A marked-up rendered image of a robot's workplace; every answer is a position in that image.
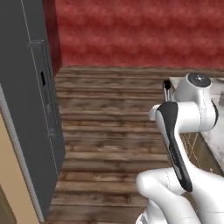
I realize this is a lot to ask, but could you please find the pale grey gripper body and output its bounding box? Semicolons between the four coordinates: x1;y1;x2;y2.
162;79;177;103

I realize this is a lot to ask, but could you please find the dark grey fridge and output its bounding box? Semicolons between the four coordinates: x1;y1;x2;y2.
0;0;67;223

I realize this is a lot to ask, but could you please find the beige cupboard side panel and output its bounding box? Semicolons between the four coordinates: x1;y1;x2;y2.
0;113;40;224

